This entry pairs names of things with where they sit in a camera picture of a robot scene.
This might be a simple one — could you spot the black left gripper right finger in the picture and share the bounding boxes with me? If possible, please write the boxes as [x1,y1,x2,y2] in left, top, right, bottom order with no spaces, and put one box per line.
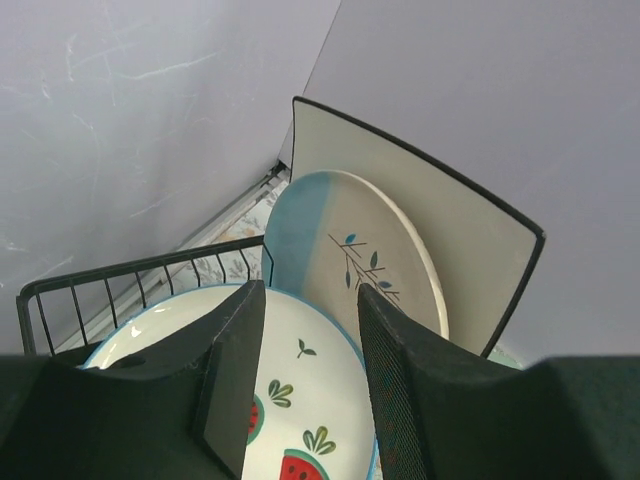
[357,285,639,479]

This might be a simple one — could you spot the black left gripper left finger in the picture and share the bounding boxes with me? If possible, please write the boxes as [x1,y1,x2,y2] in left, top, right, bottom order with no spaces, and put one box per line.
[1,281,265,479]

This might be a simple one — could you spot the watermelon pattern round plate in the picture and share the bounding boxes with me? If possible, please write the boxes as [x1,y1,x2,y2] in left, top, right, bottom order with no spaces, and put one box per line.
[79,283,380,480]

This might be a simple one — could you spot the white square plate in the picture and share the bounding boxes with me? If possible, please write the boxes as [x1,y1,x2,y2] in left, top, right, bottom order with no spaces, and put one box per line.
[291,96,546,357]

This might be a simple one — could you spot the cream round plate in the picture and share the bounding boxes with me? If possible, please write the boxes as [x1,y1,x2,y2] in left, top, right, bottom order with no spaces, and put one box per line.
[261,170,449,344]

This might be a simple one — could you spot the floral table mat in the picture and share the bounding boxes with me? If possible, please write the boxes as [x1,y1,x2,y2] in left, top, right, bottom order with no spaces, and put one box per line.
[177,178,288,290]

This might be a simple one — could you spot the black wire dish rack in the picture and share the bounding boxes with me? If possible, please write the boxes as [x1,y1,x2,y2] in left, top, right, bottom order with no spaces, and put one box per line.
[16,236,273,355]

